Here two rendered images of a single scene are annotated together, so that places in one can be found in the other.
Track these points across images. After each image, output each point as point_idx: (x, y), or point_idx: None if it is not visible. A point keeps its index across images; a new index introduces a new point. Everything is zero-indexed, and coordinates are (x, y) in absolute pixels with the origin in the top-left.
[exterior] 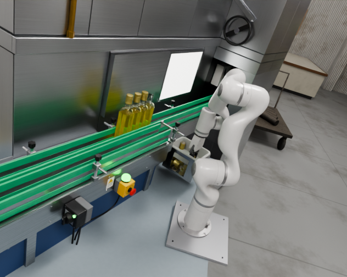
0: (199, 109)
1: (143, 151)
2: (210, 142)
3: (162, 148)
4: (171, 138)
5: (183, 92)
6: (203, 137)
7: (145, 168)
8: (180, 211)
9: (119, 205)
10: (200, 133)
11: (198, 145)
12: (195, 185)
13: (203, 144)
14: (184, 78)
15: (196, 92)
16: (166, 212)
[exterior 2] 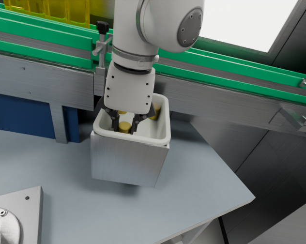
0: (255, 76)
1: (6, 48)
2: (285, 173)
3: (61, 69)
4: (98, 64)
5: (243, 43)
6: (121, 67)
7: (23, 90)
8: None
9: (0, 131)
10: (112, 50)
11: (112, 92)
12: (138, 201)
13: (273, 171)
14: (248, 6)
15: (293, 69)
16: (10, 189)
